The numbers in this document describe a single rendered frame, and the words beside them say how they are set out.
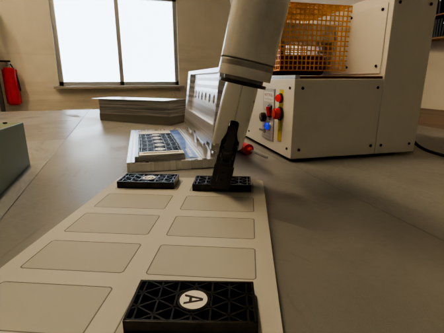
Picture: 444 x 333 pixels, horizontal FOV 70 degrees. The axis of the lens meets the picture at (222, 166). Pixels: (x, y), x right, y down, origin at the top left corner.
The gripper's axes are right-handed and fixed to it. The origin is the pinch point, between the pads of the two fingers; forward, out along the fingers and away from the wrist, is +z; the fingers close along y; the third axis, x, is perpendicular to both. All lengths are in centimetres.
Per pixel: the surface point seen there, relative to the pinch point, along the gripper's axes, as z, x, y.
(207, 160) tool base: 2.7, -3.8, -15.2
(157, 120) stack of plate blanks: 9, -32, -83
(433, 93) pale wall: -33, 124, -167
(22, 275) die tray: 6.1, -16.7, 26.8
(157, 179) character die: 3.7, -10.8, 0.1
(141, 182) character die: 4.2, -13.1, 1.8
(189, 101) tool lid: -5, -15, -54
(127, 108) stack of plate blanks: 7, -47, -89
